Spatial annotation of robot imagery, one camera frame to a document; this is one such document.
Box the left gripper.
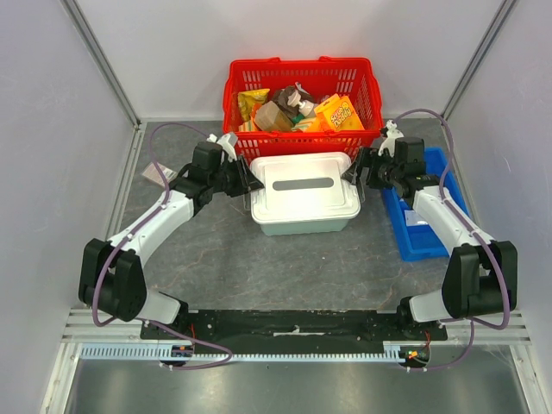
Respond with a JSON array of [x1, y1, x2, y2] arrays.
[[210, 155, 265, 198]]

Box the white bin lid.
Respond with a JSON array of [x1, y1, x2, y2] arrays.
[[250, 152, 361, 229]]

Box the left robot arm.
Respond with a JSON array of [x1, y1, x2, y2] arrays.
[[78, 133, 264, 339]]

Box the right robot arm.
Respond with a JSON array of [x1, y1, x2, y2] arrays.
[[342, 138, 518, 340]]

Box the light teal plastic bin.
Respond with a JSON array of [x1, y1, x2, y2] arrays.
[[260, 219, 349, 236]]

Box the orange Scrub Daddy box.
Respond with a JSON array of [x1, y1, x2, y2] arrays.
[[314, 94, 364, 132]]

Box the brown cardboard box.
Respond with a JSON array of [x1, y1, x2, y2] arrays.
[[254, 101, 294, 133]]

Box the red plastic shopping basket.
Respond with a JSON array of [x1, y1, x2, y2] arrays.
[[223, 56, 384, 162]]

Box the yellow snack bag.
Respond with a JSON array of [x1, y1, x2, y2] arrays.
[[237, 88, 270, 122]]

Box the white pump bottle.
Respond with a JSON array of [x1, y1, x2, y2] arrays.
[[288, 91, 316, 118]]

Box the blue compartment tray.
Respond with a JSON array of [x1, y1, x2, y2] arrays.
[[381, 147, 469, 262]]

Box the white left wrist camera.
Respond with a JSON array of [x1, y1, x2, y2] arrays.
[[206, 132, 238, 161]]

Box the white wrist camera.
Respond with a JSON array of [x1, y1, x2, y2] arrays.
[[206, 132, 238, 161], [378, 120, 405, 157]]

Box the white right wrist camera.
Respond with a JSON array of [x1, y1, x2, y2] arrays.
[[378, 120, 405, 157]]

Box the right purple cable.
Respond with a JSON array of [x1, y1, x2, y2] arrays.
[[390, 108, 512, 372]]

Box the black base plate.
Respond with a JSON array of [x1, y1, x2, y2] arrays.
[[168, 310, 448, 344]]

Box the slotted cable duct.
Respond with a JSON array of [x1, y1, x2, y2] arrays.
[[80, 342, 405, 363]]

